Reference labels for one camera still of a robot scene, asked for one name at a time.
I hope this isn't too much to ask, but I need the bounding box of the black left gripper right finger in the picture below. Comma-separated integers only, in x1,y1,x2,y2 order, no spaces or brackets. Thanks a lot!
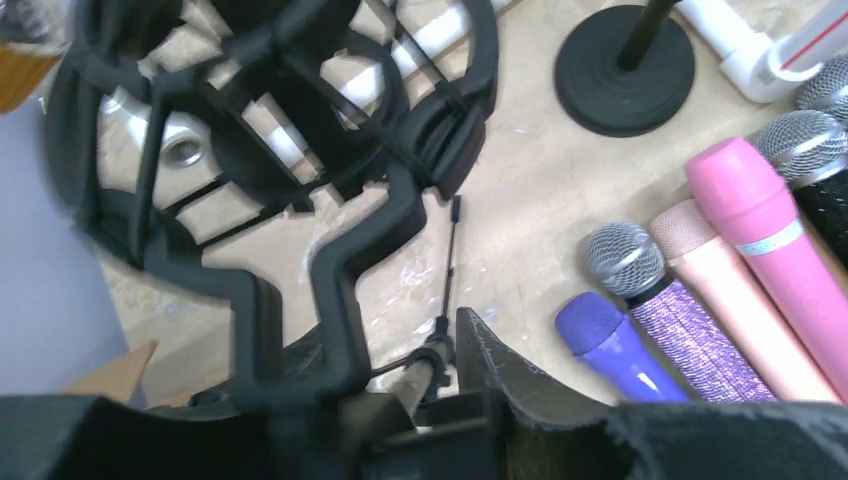
456,307,847,479

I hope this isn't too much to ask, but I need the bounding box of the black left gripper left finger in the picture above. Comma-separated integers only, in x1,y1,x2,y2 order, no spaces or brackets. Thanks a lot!
1,395,275,479

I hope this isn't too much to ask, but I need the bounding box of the glitter purple microphone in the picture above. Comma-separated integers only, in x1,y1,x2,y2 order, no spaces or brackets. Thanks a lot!
585,221,777,403

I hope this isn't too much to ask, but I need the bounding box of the hot pink microphone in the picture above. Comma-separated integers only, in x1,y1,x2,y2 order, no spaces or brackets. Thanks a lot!
684,137,847,398

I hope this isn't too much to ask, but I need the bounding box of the black tripod mic stand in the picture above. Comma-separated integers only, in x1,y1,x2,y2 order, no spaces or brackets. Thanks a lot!
46,1,499,415

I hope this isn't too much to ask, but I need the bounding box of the black round-base mic stand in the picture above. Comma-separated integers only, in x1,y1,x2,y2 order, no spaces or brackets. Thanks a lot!
553,0,696,138

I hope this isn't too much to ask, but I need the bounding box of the black glitter microphone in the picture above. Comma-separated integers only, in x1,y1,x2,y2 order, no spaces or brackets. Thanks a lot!
755,110,847,267

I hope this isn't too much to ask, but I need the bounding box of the red glitter microphone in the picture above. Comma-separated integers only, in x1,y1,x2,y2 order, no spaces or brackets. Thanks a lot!
796,53,847,128

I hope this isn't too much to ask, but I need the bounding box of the orange toy microphone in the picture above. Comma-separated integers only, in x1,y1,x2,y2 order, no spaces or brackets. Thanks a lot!
1,0,71,115

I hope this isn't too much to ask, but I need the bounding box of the white PVC pipe frame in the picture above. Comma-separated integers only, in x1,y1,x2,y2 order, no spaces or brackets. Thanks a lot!
99,0,848,170

